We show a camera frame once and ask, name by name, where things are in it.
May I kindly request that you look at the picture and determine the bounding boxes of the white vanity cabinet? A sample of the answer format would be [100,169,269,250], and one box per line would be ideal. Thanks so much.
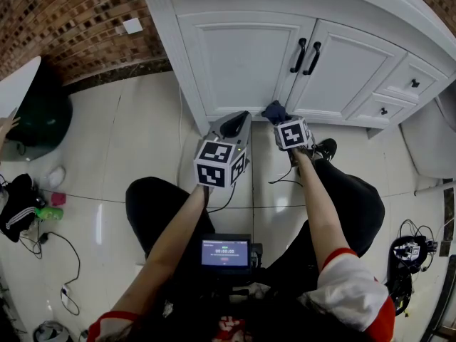
[115,0,456,139]

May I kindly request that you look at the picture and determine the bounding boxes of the green plastic bottle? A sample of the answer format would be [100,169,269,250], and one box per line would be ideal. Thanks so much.
[34,206,65,222]

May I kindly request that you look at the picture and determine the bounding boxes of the person's black shoe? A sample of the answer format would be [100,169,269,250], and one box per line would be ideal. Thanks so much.
[313,138,338,162]

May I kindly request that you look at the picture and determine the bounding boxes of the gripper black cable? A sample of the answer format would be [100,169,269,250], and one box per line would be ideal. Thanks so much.
[207,182,238,215]
[267,162,304,187]

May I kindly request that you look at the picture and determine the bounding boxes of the spare gripper device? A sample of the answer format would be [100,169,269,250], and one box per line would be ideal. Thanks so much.
[393,242,422,264]

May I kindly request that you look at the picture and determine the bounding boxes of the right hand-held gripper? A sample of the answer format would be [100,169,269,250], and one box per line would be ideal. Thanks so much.
[272,115,318,152]

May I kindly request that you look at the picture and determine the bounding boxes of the small monitor screen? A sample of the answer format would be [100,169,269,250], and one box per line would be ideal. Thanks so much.
[199,233,252,276]

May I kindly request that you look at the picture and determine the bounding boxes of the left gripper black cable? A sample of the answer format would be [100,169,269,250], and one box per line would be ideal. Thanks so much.
[207,182,238,215]

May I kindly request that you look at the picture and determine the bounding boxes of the person's white red shirt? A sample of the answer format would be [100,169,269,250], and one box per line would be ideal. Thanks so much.
[87,247,396,342]

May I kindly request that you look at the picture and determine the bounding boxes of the black device with cables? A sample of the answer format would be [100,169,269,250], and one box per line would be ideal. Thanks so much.
[386,235,417,316]

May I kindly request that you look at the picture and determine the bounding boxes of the white wall plate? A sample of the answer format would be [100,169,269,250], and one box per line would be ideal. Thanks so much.
[123,17,142,36]

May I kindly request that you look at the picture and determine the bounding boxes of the person's black trousers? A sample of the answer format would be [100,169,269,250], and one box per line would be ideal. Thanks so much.
[125,157,386,342]

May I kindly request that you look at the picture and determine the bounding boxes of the white pipe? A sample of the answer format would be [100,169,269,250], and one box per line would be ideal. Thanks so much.
[414,180,456,196]

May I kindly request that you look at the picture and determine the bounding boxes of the black cable bundle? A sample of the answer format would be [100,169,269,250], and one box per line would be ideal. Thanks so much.
[398,219,440,274]

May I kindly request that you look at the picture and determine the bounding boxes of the white cabinet door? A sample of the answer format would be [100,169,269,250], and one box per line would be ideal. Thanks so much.
[177,11,317,117]
[284,19,409,124]

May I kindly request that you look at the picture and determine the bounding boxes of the black floor cable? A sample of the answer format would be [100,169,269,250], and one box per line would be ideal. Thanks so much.
[17,230,81,316]

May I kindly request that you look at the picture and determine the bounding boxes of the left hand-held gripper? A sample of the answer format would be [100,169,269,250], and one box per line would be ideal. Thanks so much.
[193,110,253,189]

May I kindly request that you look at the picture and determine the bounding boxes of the person's left forearm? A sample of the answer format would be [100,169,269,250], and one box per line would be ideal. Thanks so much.
[108,182,214,316]

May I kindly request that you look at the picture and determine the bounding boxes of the person's right forearm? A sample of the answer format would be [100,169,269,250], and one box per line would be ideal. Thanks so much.
[291,147,358,271]

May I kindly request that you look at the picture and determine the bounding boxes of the black door handle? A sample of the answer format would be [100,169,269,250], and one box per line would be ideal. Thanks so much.
[289,37,308,73]
[303,41,322,76]

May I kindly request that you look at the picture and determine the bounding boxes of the white drawer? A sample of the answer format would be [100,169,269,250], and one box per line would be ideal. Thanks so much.
[347,93,418,128]
[375,53,449,103]

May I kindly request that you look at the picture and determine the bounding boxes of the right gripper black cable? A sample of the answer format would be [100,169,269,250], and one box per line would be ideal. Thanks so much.
[267,162,304,187]

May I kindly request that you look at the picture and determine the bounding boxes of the dark blue cloth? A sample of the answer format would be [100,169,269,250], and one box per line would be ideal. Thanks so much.
[261,100,294,125]

